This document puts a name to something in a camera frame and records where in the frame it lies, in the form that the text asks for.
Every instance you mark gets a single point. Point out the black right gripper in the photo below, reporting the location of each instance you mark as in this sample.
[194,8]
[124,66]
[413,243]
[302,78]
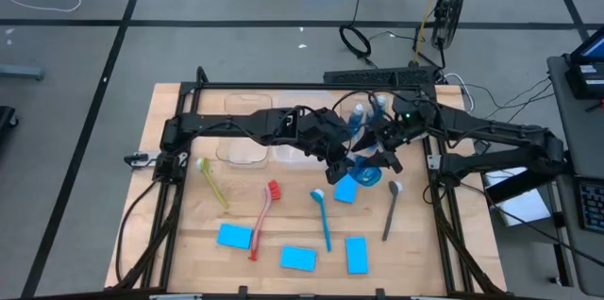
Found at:
[406,125]

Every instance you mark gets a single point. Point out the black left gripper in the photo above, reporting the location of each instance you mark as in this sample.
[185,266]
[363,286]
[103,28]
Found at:
[325,135]

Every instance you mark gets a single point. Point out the blue dish soap bottle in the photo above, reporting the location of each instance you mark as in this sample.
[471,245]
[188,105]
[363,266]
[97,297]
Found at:
[357,116]
[379,104]
[368,177]

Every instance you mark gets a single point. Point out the grey dish brush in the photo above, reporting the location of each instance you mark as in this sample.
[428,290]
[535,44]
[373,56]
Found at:
[390,210]

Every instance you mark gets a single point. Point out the red and pink dish brush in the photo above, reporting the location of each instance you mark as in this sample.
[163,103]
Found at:
[273,190]

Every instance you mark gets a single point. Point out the blue dish brush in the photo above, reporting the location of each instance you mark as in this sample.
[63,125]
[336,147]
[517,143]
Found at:
[324,222]

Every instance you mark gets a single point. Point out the blue sponge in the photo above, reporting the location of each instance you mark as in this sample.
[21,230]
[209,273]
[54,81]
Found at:
[297,258]
[357,255]
[348,191]
[234,236]

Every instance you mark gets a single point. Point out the yellow-green dish brush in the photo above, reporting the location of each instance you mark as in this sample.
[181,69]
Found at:
[212,187]

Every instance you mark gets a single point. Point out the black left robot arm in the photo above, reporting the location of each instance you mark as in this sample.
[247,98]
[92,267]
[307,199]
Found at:
[222,123]

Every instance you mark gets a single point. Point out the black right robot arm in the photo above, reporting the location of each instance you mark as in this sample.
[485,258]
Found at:
[495,130]

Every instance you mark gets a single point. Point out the tall clear plastic bin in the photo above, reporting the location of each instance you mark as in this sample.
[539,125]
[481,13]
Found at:
[292,99]

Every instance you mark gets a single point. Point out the black perforated rack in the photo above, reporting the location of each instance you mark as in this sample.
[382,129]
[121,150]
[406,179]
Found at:
[377,76]

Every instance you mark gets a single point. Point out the white paper sheet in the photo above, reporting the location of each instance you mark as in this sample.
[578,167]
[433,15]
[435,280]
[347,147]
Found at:
[524,208]

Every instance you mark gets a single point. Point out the grey desk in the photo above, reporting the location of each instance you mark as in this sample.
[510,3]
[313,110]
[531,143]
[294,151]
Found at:
[580,139]

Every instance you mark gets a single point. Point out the black laptop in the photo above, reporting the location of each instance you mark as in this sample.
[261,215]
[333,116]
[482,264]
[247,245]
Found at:
[587,78]

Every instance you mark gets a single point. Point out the black keyboard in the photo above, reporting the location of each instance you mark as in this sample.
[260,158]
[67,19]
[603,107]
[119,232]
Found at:
[593,205]

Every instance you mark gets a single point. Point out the grey furniture foot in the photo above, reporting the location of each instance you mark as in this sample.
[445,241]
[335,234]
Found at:
[21,72]

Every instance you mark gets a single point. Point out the black metal table frame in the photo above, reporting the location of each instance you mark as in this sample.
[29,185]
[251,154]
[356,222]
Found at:
[283,86]

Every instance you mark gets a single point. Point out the white mounting bracket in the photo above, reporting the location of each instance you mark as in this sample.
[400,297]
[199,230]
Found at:
[141,159]

